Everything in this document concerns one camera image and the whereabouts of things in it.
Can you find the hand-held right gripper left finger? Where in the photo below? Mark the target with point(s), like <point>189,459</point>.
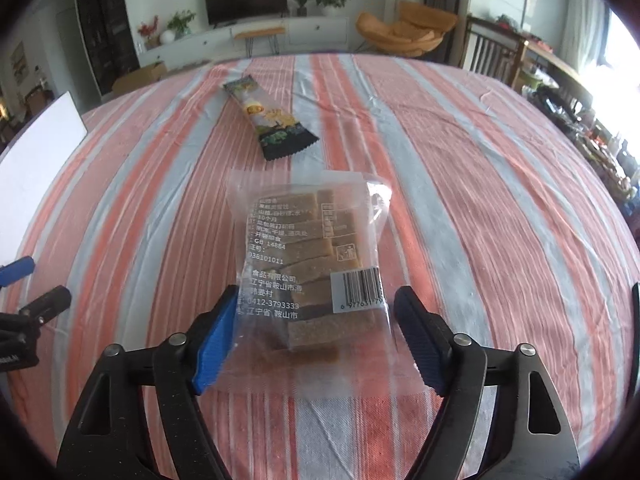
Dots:
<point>215,340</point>

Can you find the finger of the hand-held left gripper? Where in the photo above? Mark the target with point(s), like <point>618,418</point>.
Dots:
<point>17,270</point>
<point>47,302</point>

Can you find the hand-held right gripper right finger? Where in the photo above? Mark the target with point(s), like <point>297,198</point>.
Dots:
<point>422,340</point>

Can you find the white cardboard box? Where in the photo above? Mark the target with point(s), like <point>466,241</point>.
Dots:
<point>40,170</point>

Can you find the clear packet of brown bars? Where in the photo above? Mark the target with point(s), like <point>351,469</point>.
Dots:
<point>300,240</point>

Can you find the striped tablecloth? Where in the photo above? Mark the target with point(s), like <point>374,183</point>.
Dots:
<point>475,235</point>

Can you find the dark dining chair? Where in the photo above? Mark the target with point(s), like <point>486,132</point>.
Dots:
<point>40,102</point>

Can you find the long dark snack packet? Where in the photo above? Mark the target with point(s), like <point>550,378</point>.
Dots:
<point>272,120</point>

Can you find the brown cardboard box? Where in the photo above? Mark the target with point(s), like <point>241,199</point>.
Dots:
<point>142,77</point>

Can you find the black display cabinet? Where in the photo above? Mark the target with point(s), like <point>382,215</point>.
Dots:
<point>105,25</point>

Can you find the row of jars and cans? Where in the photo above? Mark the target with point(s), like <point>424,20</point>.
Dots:
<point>605,150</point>

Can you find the red flowers in vase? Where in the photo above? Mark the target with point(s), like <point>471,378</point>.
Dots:
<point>148,32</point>

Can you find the white round vase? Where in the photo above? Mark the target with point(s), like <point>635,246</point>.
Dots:
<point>167,36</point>

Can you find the green plant in vase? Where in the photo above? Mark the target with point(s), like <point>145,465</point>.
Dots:
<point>181,22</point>

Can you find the dark wooden chair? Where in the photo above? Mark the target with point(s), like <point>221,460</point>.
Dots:
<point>490,50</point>

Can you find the wooden side table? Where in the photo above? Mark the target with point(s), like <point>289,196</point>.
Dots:
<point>560,67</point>

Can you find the orange lounge chair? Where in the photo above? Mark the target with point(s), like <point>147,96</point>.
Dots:
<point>400,32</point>

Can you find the wooden bench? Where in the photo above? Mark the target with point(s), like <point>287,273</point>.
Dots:
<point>257,32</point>

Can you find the white television cabinet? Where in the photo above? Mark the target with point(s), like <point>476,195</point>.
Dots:
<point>310,30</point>

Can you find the black television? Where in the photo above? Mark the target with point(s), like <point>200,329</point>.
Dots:
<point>245,0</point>

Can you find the window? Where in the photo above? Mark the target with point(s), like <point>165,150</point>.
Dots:
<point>620,60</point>

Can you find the small potted plant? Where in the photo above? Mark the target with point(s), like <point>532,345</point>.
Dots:
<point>301,6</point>

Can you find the large potted plant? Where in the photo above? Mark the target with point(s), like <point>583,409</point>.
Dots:
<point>330,0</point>

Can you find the white curtain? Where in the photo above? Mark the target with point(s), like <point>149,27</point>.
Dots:
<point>580,15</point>

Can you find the framed wall picture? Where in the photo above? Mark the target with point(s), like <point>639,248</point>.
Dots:
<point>18,64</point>

